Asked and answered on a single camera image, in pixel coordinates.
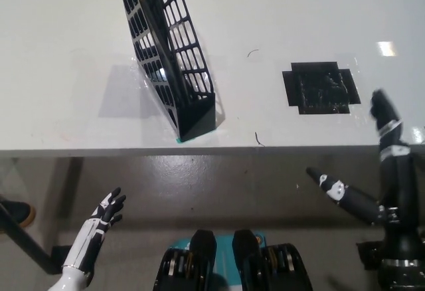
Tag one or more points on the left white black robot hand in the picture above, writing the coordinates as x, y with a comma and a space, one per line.
86, 238

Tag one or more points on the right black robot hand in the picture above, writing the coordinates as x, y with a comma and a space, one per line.
400, 204

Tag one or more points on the left black robot torso block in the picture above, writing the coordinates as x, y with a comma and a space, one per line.
202, 248

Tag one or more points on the black robot torso block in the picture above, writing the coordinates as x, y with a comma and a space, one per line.
249, 248
202, 248

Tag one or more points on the right black robot torso block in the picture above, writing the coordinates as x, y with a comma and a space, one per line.
249, 248

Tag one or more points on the black mesh file shelf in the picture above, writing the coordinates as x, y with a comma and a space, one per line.
196, 118

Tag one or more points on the black table leg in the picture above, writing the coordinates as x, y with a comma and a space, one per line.
23, 239

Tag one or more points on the black shoe tan sole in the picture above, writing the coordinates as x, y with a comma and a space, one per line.
18, 212

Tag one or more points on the teal tape piece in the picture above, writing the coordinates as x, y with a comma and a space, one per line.
180, 140

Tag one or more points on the black tape patch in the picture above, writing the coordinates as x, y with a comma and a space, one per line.
320, 88

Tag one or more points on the hooked thin dark thread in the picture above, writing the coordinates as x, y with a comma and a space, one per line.
257, 137

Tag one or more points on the curved thin dark thread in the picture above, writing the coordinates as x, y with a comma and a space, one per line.
253, 52

